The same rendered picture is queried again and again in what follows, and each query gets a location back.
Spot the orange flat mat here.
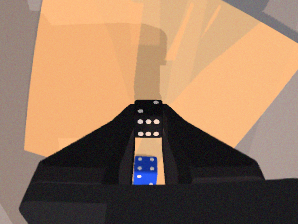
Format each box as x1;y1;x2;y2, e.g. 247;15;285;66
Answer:
24;0;298;157

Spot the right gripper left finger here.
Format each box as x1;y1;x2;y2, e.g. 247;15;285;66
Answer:
29;104;135;184

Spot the blue die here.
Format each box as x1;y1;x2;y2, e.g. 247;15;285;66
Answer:
133;156;158;184

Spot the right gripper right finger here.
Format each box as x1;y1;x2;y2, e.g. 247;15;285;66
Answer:
162;104;265;184

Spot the black die with white pips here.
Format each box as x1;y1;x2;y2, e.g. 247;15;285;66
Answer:
134;100;163;138

